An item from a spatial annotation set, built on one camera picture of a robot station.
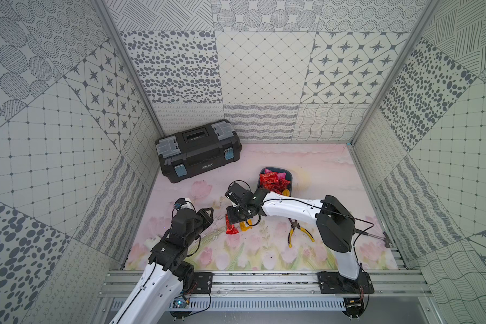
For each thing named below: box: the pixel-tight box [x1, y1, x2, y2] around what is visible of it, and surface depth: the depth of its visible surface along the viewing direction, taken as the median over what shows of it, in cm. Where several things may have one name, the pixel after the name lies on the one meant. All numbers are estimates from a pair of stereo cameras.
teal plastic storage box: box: [258, 166, 293, 197], surface depth 100 cm
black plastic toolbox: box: [154, 119, 243, 183], surface depth 100 cm
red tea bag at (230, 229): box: [225, 213, 239, 235], surface depth 84 cm
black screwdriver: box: [355, 228, 391, 248], surface depth 88 cm
